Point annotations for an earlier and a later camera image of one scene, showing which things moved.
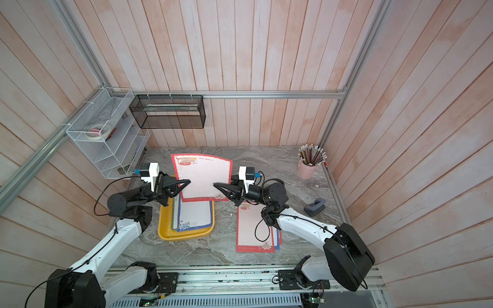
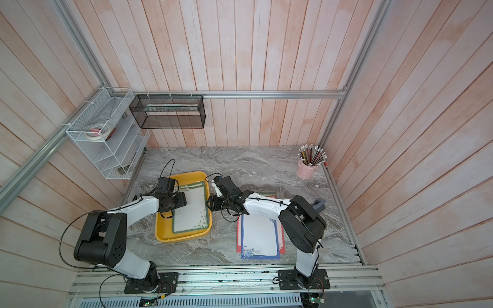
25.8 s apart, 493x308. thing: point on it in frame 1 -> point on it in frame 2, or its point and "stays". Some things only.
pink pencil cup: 305,171 stays
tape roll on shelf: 98,131 stays
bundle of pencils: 311,154 stays
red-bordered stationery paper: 203,171 -> 281,235
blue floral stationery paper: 192,215 -> 259,237
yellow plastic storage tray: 165,226 stays
